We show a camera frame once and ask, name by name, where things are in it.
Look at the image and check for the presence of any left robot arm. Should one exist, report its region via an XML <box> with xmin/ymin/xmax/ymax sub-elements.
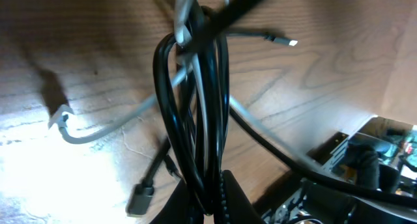
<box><xmin>214</xmin><ymin>170</ymin><xmax>416</xmax><ymax>223</ymax></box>

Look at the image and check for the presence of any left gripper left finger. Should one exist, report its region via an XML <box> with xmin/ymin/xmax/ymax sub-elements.
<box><xmin>151</xmin><ymin>180</ymin><xmax>195</xmax><ymax>224</ymax></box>

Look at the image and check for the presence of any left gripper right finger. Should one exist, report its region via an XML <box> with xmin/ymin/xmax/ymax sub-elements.
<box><xmin>214</xmin><ymin>170</ymin><xmax>265</xmax><ymax>224</ymax></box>

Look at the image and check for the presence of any black USB cable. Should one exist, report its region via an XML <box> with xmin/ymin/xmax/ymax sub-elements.
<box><xmin>125</xmin><ymin>0</ymin><xmax>299</xmax><ymax>217</ymax></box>

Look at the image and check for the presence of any left camera black cable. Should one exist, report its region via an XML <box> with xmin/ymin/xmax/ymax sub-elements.
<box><xmin>227</xmin><ymin>106</ymin><xmax>417</xmax><ymax>210</ymax></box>

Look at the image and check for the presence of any white USB cable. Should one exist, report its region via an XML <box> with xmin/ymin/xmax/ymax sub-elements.
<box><xmin>47</xmin><ymin>0</ymin><xmax>320</xmax><ymax>173</ymax></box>

